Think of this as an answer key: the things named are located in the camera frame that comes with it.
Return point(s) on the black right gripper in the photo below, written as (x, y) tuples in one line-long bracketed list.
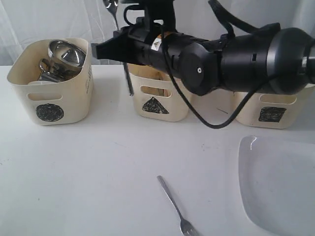
[(135, 45)]

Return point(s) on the small steel teaspoon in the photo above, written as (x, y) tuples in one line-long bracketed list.
[(112, 6)]

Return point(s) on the stainless steel bowl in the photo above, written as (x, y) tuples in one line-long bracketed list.
[(61, 51)]

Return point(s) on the matte steel mug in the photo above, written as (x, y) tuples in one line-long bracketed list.
[(56, 76)]

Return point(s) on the white ceramic bowl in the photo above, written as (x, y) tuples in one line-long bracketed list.
[(39, 82)]

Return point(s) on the white square plate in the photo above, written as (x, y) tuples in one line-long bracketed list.
[(277, 184)]

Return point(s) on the small steel fork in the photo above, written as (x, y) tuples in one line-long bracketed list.
[(187, 229)]

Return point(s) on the shiny steel mug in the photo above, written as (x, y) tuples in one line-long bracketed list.
[(45, 66)]

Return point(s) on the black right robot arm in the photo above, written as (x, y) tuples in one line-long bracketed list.
[(279, 63)]

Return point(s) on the cream bin with triangle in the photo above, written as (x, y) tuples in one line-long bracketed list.
[(155, 95)]

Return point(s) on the cream bin with circle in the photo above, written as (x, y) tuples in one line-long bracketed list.
[(52, 103)]

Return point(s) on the cream bin with square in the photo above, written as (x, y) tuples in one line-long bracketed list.
[(274, 111)]

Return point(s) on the white backdrop curtain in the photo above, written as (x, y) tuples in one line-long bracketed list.
[(23, 22)]

